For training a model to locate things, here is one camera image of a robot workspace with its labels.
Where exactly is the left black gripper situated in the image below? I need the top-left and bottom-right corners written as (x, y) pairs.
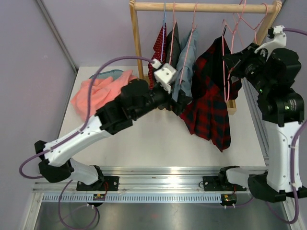
top-left (132, 80), bottom-right (192, 119)

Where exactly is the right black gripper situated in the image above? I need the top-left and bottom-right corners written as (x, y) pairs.
top-left (224, 43), bottom-right (272, 95)

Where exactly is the light blue denim skirt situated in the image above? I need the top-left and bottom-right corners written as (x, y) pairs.
top-left (172, 29), bottom-right (199, 101)

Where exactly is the red plaid skirt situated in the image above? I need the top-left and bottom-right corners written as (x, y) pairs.
top-left (180, 37), bottom-right (242, 151)

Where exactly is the pink hanger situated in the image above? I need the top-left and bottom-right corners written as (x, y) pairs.
top-left (222, 19), bottom-right (236, 103)
top-left (179, 2), bottom-right (199, 84)
top-left (230, 0), bottom-right (269, 49)
top-left (168, 1), bottom-right (177, 65)

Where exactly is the dark grey dotted skirt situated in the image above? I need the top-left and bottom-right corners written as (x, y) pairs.
top-left (166, 23), bottom-right (181, 68)

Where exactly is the red polka dot skirt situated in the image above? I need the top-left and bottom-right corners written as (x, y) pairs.
top-left (148, 25), bottom-right (167, 89)

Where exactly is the pink skirt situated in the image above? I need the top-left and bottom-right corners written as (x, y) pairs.
top-left (71, 69), bottom-right (137, 121)

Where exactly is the blue wire hanger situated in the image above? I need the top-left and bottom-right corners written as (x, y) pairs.
top-left (160, 0), bottom-right (166, 63)

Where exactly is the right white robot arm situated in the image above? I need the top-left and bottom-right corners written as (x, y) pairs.
top-left (217, 43), bottom-right (307, 203)

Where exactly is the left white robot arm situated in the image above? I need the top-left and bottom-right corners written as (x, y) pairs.
top-left (35, 79), bottom-right (192, 190)

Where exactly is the teal plastic basin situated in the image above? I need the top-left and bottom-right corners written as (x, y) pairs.
top-left (96, 69), bottom-right (123, 80)

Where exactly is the wooden clothes rack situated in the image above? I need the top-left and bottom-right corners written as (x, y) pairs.
top-left (129, 0), bottom-right (283, 116)

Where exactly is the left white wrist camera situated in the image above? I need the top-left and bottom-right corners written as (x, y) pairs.
top-left (151, 58), bottom-right (177, 94)

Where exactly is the aluminium mounting rail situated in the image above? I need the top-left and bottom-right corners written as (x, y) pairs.
top-left (32, 165), bottom-right (269, 194)

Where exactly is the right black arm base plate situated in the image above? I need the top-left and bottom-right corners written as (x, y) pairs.
top-left (202, 175), bottom-right (247, 192)

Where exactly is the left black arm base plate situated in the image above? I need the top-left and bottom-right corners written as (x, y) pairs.
top-left (76, 176), bottom-right (119, 192)

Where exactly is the white slotted cable duct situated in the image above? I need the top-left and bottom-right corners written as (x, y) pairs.
top-left (43, 193), bottom-right (222, 203)

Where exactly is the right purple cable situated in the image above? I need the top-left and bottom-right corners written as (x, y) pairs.
top-left (263, 27), bottom-right (307, 225)

